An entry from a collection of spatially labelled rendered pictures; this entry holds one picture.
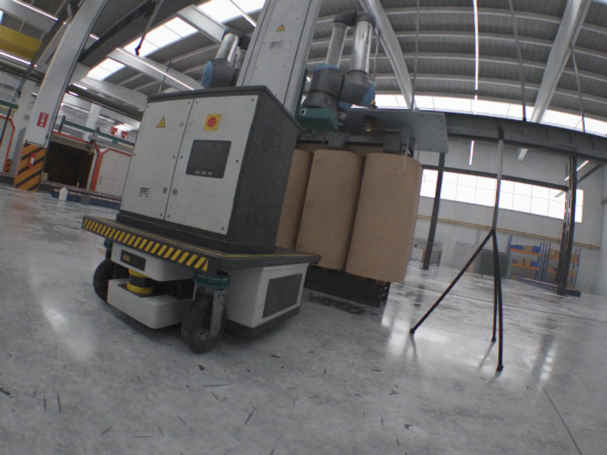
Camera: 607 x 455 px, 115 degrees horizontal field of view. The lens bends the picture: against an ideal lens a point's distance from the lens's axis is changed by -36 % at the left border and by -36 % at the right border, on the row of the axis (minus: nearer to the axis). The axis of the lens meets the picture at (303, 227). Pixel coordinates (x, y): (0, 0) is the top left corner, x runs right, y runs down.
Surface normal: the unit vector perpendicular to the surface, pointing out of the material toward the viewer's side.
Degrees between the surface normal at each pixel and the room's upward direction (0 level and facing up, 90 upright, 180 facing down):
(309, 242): 90
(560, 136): 90
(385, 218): 90
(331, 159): 90
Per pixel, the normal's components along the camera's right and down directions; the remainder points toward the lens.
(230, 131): -0.32, -0.08
